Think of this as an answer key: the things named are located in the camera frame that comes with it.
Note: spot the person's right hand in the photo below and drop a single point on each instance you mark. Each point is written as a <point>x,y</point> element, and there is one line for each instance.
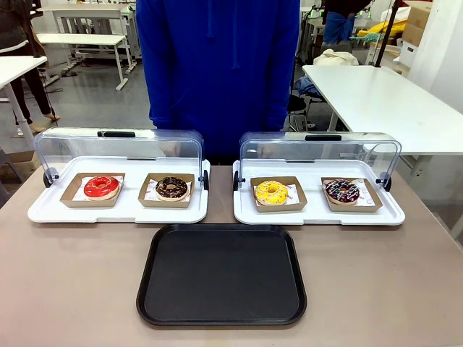
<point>170,147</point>

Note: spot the chocolate nut crumb donut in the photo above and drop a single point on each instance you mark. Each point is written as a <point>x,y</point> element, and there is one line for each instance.
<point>162,191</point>

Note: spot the brown cardboard donut tray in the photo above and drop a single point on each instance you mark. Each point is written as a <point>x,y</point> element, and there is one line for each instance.
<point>300,206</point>
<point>144,203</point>
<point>68,200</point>
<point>374,206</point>

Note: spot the red glazed donut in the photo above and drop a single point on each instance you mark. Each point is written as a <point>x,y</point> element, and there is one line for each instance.
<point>92,189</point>

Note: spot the yellow sprinkled donut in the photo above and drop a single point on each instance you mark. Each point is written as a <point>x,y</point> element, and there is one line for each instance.
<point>262,193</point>

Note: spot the black serving tray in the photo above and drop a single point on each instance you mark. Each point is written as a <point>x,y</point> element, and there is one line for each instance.
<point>220,278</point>

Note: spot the chocolate rainbow sprinkled donut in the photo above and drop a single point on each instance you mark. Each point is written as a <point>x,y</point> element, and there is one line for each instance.
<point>334,191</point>

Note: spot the white printed paper liner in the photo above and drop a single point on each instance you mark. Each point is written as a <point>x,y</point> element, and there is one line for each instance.
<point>79,195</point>
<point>365,197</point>
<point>149,195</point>
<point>293,195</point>

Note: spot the white display case base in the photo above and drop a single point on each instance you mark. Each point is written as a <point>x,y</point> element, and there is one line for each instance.
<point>130,215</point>
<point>314,218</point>

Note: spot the person in blue hoodie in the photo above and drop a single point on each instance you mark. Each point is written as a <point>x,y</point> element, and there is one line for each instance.
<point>217,72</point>

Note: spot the clear display case lid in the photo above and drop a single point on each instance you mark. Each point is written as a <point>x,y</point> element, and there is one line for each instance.
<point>307,152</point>
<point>72,144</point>

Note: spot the black stool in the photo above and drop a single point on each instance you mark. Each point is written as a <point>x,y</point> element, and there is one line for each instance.
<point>298,105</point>

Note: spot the white workbench table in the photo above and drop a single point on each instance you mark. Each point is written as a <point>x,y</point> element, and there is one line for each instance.
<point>79,39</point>

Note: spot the white workbench with shelf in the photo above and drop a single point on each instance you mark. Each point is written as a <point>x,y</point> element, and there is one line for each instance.
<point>87,10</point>

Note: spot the white table with round leg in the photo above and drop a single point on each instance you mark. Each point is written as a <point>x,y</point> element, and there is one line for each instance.
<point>14,68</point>

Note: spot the beige cloth bag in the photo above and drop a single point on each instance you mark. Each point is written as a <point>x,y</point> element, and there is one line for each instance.
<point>336,58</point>

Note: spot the person in dark clothes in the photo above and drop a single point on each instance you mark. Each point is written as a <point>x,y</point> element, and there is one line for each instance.
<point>12,36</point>

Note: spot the person in blue apron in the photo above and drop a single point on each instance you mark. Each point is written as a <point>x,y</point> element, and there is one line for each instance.
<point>336,25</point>

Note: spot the large white table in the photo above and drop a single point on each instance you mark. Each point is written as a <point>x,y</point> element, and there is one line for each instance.
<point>380,101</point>

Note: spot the teal cloth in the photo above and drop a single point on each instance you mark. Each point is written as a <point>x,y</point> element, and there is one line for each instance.
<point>365,37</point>

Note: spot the black pole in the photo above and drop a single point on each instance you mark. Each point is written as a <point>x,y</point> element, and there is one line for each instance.
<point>384,36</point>

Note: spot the yellow cloth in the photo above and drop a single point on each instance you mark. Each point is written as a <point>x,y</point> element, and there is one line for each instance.
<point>394,29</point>

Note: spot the white storage box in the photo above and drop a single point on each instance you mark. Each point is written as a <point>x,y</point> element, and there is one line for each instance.
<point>410,54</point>

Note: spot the brown cardboard box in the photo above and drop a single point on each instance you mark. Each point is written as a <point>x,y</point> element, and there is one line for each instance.
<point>416,21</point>

